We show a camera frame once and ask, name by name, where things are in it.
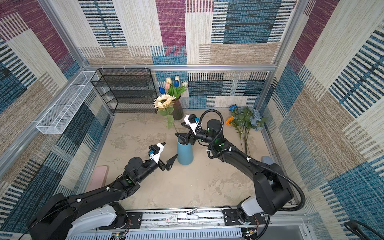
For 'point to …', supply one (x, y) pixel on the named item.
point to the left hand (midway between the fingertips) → (170, 147)
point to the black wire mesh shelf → (126, 90)
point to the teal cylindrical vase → (185, 152)
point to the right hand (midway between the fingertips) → (179, 129)
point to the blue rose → (233, 107)
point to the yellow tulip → (168, 80)
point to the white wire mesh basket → (58, 117)
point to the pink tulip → (167, 85)
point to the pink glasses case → (99, 178)
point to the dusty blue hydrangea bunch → (247, 118)
